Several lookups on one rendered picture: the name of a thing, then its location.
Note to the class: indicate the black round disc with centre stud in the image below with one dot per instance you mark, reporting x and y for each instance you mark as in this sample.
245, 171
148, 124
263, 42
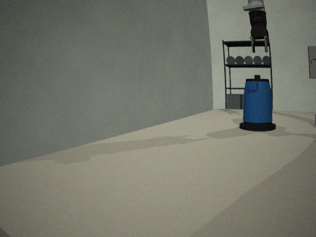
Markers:
257, 128

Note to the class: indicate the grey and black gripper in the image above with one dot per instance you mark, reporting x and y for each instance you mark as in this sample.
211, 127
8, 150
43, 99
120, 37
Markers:
258, 22

